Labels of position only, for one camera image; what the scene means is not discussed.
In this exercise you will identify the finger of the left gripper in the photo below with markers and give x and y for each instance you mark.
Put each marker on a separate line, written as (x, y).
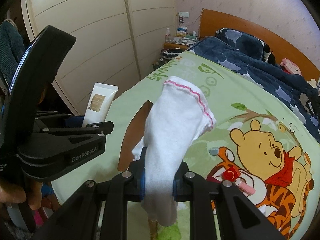
(55, 123)
(65, 152)

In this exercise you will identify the navy patterned pillow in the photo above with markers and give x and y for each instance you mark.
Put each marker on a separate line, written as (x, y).
(243, 42)

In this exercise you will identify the green Winnie Pooh blanket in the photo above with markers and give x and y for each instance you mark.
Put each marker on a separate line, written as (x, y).
(246, 115)

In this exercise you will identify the person left hand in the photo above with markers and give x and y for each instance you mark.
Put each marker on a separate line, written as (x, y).
(11, 193)

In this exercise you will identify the white cream tube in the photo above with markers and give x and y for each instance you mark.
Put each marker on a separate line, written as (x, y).
(99, 103)

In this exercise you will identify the black white knitted cloth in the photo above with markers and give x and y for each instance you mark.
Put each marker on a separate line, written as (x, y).
(170, 54)

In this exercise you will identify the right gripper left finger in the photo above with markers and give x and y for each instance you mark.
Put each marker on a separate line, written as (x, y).
(97, 210)

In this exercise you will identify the black white plush toy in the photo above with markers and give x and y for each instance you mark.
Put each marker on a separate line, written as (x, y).
(268, 56)

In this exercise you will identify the small blue-grey block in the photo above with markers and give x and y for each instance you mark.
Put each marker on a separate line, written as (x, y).
(214, 151)

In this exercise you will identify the pink hair comb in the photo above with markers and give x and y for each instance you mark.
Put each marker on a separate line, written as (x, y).
(244, 187)

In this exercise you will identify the clear plastic bottle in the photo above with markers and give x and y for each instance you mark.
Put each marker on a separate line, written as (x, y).
(167, 35)

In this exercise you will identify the wooden bedside table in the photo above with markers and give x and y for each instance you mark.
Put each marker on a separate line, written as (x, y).
(175, 46)

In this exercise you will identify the brown cardboard box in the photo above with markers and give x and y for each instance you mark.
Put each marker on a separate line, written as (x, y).
(133, 135)

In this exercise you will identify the orange wooden headboard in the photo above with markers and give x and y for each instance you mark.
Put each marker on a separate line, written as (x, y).
(211, 21)

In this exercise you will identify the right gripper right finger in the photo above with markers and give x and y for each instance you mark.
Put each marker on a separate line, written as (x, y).
(220, 210)

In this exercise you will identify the cream wardrobe doors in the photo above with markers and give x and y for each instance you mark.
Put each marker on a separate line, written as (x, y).
(117, 41)

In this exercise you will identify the red cube box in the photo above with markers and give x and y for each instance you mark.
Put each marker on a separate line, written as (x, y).
(231, 174)

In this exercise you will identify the pink plush toy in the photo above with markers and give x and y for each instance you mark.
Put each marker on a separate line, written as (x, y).
(290, 67)

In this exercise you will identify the navy patterned duvet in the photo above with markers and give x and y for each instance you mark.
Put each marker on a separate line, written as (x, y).
(292, 90)

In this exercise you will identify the white cotton glove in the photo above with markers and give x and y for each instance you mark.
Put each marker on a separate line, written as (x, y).
(179, 116)

